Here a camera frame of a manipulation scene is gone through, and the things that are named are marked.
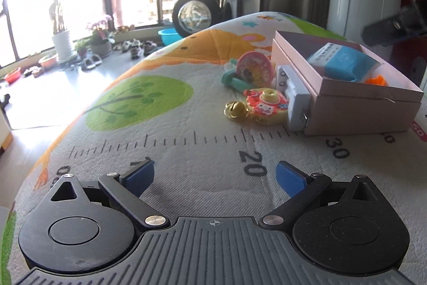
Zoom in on blue tissue packet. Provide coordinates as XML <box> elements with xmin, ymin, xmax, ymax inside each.
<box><xmin>306</xmin><ymin>42</ymin><xmax>381</xmax><ymax>83</ymax></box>

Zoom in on printed play mat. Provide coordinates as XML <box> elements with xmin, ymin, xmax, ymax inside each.
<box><xmin>0</xmin><ymin>10</ymin><xmax>427</xmax><ymax>285</ymax></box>

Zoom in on blue basin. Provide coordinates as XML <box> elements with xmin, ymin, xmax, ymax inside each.
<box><xmin>157</xmin><ymin>28</ymin><xmax>184</xmax><ymax>47</ymax></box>

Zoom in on brown sandals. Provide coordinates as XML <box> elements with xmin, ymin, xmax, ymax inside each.
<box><xmin>23</xmin><ymin>66</ymin><xmax>45</xmax><ymax>78</ymax></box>

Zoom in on round pink toy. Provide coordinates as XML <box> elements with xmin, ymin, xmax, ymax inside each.
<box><xmin>236</xmin><ymin>51</ymin><xmax>273</xmax><ymax>87</ymax></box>

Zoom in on white battery charger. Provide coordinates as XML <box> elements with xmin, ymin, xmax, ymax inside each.
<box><xmin>275</xmin><ymin>65</ymin><xmax>312</xmax><ymax>132</ymax></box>

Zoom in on pink plant pot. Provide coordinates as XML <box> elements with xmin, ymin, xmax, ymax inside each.
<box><xmin>38</xmin><ymin>53</ymin><xmax>59</xmax><ymax>70</ymax></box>

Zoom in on pink cardboard box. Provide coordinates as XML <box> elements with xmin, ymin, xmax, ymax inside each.
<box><xmin>271</xmin><ymin>30</ymin><xmax>421</xmax><ymax>137</ymax></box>

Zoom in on pink yellow toy camera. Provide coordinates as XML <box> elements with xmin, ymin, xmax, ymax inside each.
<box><xmin>243</xmin><ymin>87</ymin><xmax>288</xmax><ymax>127</ymax></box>

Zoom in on teal plastic toy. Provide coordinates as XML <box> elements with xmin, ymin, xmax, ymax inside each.
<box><xmin>220</xmin><ymin>58</ymin><xmax>249</xmax><ymax>90</ymax></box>

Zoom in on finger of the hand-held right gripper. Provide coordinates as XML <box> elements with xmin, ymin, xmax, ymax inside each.
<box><xmin>363</xmin><ymin>13</ymin><xmax>406</xmax><ymax>47</ymax></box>

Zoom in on orange plastic scoop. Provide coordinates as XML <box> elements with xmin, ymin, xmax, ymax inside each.
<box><xmin>364</xmin><ymin>74</ymin><xmax>388</xmax><ymax>87</ymax></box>

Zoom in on small green potted plant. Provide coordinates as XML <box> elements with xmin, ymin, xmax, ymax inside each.
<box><xmin>74</xmin><ymin>38</ymin><xmax>90</xmax><ymax>60</ymax></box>

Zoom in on gold bell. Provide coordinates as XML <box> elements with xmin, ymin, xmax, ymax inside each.
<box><xmin>224</xmin><ymin>101</ymin><xmax>249</xmax><ymax>120</ymax></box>

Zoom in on flowering potted plant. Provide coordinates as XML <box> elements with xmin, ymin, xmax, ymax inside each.
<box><xmin>86</xmin><ymin>14</ymin><xmax>116</xmax><ymax>58</ymax></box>

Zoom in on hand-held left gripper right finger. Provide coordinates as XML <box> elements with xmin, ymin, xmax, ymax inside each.
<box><xmin>259</xmin><ymin>161</ymin><xmax>384</xmax><ymax>233</ymax></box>

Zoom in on red planter basin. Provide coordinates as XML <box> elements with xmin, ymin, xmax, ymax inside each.
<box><xmin>4</xmin><ymin>67</ymin><xmax>22</xmax><ymax>84</ymax></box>

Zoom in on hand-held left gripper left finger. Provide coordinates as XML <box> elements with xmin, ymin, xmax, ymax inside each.
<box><xmin>50</xmin><ymin>159</ymin><xmax>169</xmax><ymax>229</ymax></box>

